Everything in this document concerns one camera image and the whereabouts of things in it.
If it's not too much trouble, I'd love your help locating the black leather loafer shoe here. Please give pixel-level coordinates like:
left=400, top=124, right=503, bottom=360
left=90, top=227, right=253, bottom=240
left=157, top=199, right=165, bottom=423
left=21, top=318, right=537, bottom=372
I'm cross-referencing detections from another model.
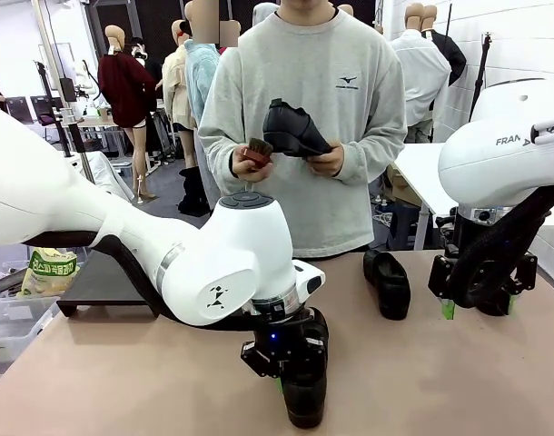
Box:
left=262, top=98, right=337, bottom=159
left=361, top=248, right=412, bottom=322
left=283, top=358, right=329, bottom=431

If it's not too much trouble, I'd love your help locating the mannequin in blue fleece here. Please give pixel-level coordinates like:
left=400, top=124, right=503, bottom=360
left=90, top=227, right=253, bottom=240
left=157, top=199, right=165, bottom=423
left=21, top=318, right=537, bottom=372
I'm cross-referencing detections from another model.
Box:
left=183, top=0, right=223, bottom=214

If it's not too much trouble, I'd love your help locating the person's right hand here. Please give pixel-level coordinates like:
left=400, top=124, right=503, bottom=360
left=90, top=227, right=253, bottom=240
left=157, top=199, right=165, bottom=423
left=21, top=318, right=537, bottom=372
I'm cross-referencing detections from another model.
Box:
left=230, top=144, right=275, bottom=183

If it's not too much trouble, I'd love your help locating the red-brown shoe brush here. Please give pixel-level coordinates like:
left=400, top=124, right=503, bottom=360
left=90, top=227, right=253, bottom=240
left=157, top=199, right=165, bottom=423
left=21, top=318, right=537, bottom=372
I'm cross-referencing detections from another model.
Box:
left=240, top=137, right=273, bottom=172

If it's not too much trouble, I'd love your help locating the clear plastic storage bin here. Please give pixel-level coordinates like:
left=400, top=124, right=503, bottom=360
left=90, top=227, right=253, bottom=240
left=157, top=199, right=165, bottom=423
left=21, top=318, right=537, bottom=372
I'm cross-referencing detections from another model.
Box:
left=0, top=272, right=63, bottom=381

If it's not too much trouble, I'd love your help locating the mannequin in beige jacket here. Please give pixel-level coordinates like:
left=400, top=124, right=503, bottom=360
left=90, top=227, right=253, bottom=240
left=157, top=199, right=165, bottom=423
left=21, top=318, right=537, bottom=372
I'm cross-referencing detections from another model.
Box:
left=161, top=20, right=200, bottom=169

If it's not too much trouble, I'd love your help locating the black tripod stand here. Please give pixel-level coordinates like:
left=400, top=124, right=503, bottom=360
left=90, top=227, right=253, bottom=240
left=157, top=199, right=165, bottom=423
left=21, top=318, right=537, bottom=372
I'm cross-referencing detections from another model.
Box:
left=468, top=31, right=494, bottom=122

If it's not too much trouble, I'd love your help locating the mannequin in white shirt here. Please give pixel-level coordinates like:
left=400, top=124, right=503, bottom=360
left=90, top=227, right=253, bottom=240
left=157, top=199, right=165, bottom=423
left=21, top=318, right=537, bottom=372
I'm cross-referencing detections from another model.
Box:
left=390, top=2, right=453, bottom=144

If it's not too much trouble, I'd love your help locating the black low shoe stand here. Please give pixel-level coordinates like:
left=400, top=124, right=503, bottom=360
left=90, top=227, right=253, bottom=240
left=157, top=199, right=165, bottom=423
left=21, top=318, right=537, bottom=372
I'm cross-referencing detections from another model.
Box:
left=57, top=249, right=158, bottom=319

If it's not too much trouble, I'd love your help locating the mannequin in black jacket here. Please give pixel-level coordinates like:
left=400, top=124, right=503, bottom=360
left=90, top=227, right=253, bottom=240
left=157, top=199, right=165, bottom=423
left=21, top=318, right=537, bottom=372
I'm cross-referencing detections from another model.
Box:
left=420, top=4, right=468, bottom=87

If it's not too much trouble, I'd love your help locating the black light stand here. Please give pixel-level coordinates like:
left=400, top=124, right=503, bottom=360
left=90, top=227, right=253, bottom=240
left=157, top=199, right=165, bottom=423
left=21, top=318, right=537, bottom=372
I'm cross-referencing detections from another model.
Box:
left=35, top=61, right=76, bottom=159

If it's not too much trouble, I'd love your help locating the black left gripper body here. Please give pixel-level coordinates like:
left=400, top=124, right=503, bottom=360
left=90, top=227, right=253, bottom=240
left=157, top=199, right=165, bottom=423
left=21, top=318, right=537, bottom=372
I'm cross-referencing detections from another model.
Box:
left=240, top=308, right=331, bottom=379

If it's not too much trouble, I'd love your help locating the silver metal pole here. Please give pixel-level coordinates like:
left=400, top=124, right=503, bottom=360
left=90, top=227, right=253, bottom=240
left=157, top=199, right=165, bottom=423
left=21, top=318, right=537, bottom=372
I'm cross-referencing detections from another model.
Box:
left=31, top=0, right=100, bottom=194

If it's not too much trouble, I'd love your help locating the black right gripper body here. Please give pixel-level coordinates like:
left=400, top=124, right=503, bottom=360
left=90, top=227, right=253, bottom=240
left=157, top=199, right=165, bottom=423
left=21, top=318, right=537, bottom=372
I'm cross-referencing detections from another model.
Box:
left=450, top=221, right=527, bottom=274

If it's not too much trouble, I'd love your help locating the person's left forearm grey sleeve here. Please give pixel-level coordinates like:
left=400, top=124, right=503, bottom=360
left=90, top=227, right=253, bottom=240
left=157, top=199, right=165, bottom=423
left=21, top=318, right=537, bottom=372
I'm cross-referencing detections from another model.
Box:
left=338, top=129, right=408, bottom=187

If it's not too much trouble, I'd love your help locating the mannequin in maroon dress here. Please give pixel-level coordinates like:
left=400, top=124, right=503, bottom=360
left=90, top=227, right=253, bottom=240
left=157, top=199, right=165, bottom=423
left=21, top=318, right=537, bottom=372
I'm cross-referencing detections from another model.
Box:
left=97, top=25, right=159, bottom=205

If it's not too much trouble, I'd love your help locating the white work table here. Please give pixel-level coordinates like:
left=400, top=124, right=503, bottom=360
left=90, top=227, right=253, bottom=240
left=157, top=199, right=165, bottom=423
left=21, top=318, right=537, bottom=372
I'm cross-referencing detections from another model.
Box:
left=393, top=141, right=554, bottom=253

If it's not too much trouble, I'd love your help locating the person torso grey sweatshirt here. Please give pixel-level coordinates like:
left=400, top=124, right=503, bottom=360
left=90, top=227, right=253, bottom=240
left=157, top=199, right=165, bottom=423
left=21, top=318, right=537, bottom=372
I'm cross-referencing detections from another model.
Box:
left=197, top=0, right=408, bottom=260

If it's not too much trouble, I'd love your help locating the green yellow snack bag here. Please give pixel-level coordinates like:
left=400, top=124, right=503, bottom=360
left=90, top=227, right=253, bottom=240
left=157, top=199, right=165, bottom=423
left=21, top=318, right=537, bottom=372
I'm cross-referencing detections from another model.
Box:
left=16, top=246, right=81, bottom=299

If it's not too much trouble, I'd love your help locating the mannequin in red jacket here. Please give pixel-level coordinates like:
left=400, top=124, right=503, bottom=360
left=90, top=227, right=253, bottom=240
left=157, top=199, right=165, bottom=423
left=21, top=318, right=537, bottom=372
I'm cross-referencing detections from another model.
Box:
left=218, top=17, right=240, bottom=50

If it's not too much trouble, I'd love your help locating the white draped cloth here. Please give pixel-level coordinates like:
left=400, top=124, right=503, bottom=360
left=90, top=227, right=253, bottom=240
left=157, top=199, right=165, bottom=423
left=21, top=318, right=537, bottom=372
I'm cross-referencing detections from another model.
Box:
left=49, top=152, right=137, bottom=214

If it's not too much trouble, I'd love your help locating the person's left hand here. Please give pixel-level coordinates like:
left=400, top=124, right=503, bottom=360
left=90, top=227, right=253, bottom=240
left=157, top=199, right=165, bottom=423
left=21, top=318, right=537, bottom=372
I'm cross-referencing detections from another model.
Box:
left=307, top=141, right=345, bottom=178

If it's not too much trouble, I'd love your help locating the person's right forearm grey sleeve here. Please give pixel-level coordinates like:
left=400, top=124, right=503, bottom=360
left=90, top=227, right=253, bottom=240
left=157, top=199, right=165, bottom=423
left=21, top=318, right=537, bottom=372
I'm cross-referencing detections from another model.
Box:
left=197, top=120, right=242, bottom=181

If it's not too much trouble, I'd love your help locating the black boots pair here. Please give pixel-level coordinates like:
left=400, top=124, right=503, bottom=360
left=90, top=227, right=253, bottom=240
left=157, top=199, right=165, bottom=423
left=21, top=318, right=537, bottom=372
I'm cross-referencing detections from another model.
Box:
left=177, top=166, right=213, bottom=217

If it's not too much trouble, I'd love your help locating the mannequin in grey hoodie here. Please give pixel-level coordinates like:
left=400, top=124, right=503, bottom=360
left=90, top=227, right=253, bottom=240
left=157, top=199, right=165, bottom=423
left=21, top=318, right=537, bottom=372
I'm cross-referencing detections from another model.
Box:
left=252, top=2, right=281, bottom=26

